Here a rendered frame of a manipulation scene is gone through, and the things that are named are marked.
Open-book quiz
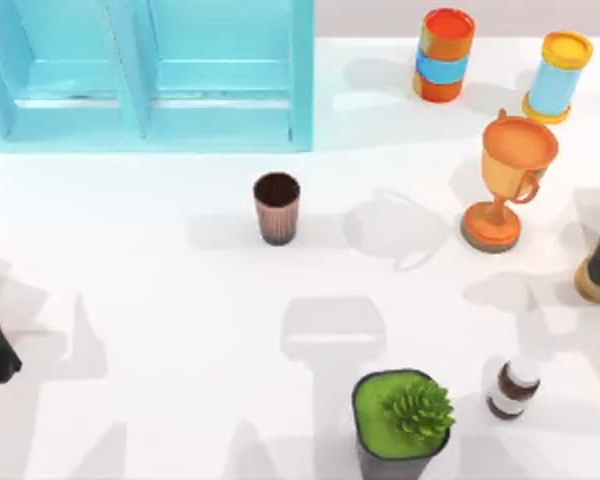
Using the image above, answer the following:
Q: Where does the blue and yellow can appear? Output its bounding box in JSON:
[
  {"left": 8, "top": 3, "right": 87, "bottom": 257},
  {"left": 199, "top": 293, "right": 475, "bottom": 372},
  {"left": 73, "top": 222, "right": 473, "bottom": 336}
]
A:
[{"left": 522, "top": 30, "right": 594, "bottom": 125}]

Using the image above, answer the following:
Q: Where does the green plant in grey pot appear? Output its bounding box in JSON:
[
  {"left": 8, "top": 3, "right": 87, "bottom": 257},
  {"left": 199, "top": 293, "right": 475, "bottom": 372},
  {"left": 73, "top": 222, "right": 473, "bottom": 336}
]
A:
[{"left": 351, "top": 368, "right": 456, "bottom": 480}]

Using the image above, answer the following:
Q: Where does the orange trophy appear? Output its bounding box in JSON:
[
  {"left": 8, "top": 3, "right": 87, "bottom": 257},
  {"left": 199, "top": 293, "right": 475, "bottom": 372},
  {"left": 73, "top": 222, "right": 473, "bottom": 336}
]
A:
[{"left": 460, "top": 108, "right": 560, "bottom": 254}]

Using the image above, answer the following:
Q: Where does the orange and blue can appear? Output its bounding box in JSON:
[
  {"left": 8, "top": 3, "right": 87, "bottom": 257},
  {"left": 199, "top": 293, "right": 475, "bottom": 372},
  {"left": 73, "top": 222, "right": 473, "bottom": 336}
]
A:
[{"left": 411, "top": 7, "right": 477, "bottom": 104}]

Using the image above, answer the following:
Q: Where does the brown ribbed cup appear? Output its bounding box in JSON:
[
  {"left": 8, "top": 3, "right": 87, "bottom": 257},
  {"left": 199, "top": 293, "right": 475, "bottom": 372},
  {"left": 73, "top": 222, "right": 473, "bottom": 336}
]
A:
[{"left": 252, "top": 172, "right": 302, "bottom": 247}]

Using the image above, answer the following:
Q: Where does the brown and white bottle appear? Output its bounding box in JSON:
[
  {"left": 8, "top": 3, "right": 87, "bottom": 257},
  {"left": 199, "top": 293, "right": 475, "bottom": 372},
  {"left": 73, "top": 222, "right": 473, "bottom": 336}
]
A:
[{"left": 485, "top": 355, "right": 542, "bottom": 421}]

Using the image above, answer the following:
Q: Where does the light blue rack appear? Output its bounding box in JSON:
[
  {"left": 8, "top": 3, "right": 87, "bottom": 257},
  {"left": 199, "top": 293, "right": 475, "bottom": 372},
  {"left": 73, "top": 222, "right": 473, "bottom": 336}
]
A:
[{"left": 0, "top": 0, "right": 315, "bottom": 154}]

